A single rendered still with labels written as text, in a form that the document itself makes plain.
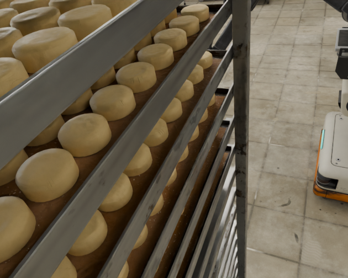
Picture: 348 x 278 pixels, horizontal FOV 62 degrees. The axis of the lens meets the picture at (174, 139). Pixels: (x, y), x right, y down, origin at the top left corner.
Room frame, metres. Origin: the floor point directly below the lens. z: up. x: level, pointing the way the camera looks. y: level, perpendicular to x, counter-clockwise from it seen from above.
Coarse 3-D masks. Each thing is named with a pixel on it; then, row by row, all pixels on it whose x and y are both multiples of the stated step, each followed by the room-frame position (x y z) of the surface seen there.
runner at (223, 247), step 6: (234, 210) 0.54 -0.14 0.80; (234, 216) 0.53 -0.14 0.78; (228, 222) 0.52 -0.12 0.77; (228, 228) 0.50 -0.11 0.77; (228, 234) 0.46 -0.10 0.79; (222, 240) 0.46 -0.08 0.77; (228, 240) 0.46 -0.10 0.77; (222, 246) 0.45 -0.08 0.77; (222, 252) 0.41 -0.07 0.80; (222, 258) 0.40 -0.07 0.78; (216, 264) 0.40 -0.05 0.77; (216, 270) 0.38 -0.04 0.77; (216, 276) 0.35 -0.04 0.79
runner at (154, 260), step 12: (228, 96) 0.51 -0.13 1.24; (216, 120) 0.43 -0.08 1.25; (216, 132) 0.43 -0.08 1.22; (204, 144) 0.37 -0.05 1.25; (204, 156) 0.37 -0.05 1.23; (192, 168) 0.32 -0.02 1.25; (192, 180) 0.31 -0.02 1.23; (180, 204) 0.27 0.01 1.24; (180, 216) 0.26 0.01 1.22; (168, 228) 0.23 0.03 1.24; (168, 240) 0.22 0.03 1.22; (156, 252) 0.20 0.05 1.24; (156, 264) 0.19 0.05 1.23; (144, 276) 0.17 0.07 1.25
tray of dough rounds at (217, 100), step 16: (224, 96) 0.55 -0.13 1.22; (208, 112) 0.50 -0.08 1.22; (208, 128) 0.45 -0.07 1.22; (192, 144) 0.41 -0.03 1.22; (192, 160) 0.37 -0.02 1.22; (176, 176) 0.33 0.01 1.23; (176, 192) 0.30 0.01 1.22; (160, 208) 0.27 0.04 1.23; (160, 224) 0.25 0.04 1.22; (144, 240) 0.23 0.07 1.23; (144, 256) 0.21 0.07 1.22; (128, 272) 0.19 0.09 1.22
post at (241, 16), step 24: (240, 0) 0.54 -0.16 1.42; (240, 24) 0.54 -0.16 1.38; (240, 48) 0.54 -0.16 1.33; (240, 72) 0.54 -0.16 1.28; (240, 96) 0.54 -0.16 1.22; (240, 120) 0.54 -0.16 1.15; (240, 144) 0.54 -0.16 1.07; (240, 168) 0.54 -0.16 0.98; (240, 192) 0.54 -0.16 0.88; (240, 216) 0.54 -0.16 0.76; (240, 240) 0.54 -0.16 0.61; (240, 264) 0.54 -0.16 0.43
